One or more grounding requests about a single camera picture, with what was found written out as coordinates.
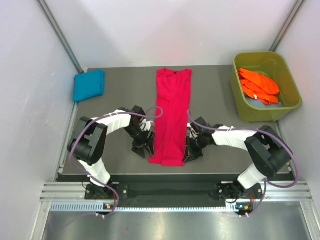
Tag olive green plastic bin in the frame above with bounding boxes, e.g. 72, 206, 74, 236
230, 51, 302, 123

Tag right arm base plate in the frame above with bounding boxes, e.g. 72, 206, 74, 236
217, 181, 263, 203

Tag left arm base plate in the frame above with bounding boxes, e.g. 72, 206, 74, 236
84, 183, 129, 200

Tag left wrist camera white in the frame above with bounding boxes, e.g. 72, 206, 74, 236
139, 119, 155, 132

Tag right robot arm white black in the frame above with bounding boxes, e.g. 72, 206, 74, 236
183, 117, 292, 203

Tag folded blue t shirt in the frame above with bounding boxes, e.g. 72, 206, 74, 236
72, 69, 105, 103

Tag orange t shirt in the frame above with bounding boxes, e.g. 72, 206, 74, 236
237, 68, 280, 105

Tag slotted cable duct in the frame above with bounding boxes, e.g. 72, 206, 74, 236
50, 202, 253, 213

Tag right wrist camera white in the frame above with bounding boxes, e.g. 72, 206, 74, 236
187, 123, 199, 140

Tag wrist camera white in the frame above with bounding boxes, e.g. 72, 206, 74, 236
187, 123, 199, 140
139, 119, 155, 132

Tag grey blue t shirt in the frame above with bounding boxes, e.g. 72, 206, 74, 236
245, 97, 283, 109

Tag red t shirt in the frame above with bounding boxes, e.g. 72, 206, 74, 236
148, 68, 193, 167

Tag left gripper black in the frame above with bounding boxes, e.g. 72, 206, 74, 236
123, 125, 156, 158

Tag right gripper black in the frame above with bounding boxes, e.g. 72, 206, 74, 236
183, 134, 208, 164

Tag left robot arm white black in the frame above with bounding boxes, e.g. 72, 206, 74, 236
67, 105, 155, 200

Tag aluminium frame rail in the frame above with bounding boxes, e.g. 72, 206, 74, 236
40, 181, 313, 202

